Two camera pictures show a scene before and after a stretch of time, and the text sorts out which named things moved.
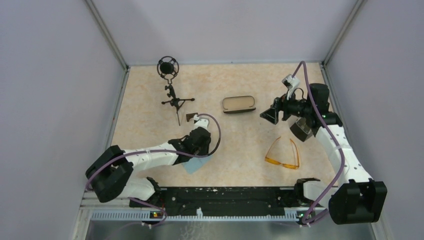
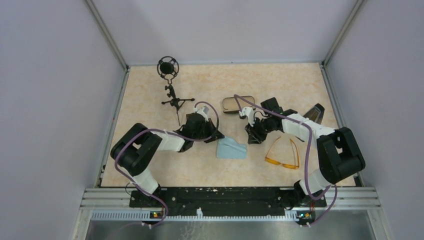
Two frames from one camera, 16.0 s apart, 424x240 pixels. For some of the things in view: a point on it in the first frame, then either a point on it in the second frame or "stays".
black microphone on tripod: [168, 67] stays
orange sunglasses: [288, 165] stays
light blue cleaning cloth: [195, 164] → [227, 147]
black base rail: [230, 198] stays
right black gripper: [280, 104] → [254, 137]
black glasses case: [238, 104] stays
